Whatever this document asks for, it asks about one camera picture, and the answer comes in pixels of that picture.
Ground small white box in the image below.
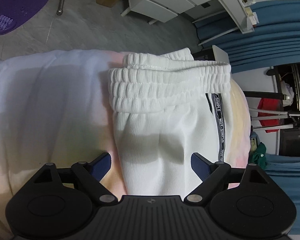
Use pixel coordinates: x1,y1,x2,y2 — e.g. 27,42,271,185
247,11,259,27

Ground dark window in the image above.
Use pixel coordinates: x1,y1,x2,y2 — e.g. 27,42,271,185
272,64,300,157

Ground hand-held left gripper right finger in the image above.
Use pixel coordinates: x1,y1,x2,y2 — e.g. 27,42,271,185
184,152,273,203

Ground purple floor mat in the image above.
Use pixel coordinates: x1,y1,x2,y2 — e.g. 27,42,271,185
0,0,52,36

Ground pastel tie-dye bed blanket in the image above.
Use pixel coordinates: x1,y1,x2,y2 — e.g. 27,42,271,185
0,49,250,230

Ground green garment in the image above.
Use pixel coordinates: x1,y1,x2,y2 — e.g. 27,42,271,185
250,142,268,172

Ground white and black air purifier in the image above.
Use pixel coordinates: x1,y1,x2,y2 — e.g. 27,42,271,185
192,44,231,64

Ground white dressing table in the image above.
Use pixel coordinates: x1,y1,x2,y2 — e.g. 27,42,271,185
120,0,255,34

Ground blue curtain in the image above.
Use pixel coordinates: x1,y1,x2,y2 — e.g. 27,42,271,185
194,0,300,67
261,154,300,233

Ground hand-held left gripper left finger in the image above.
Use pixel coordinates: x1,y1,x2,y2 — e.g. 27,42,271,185
30,152,118,203

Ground white hanging garment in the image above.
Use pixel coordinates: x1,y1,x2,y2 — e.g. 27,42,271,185
281,81,295,103

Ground red garment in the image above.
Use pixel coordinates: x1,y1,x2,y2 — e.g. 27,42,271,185
257,97,288,126

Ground white pants with striped tape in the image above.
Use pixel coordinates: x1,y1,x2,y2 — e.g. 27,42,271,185
107,47,232,197

